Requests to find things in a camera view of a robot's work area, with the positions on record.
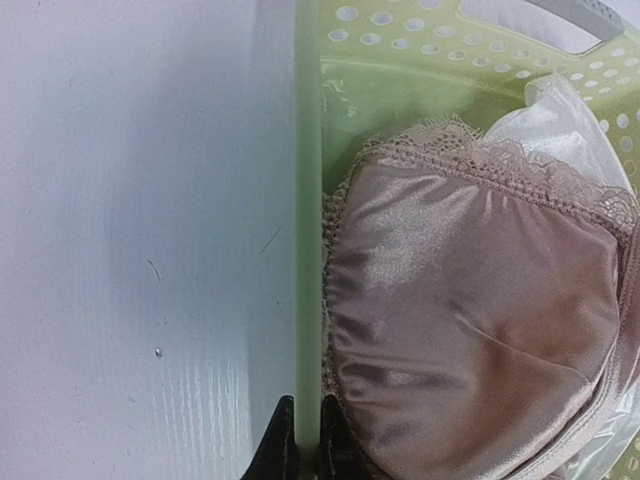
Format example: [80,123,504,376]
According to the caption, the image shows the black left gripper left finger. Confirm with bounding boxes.
[241,395,300,480]

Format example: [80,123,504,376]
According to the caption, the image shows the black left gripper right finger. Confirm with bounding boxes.
[318,395,373,480]

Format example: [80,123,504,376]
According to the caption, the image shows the pink satin lace bra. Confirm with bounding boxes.
[323,120,639,479]

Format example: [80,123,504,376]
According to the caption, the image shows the green perforated plastic basket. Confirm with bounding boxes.
[294,1,639,479]

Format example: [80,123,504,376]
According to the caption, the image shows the white satin bra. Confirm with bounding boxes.
[484,74,639,479]

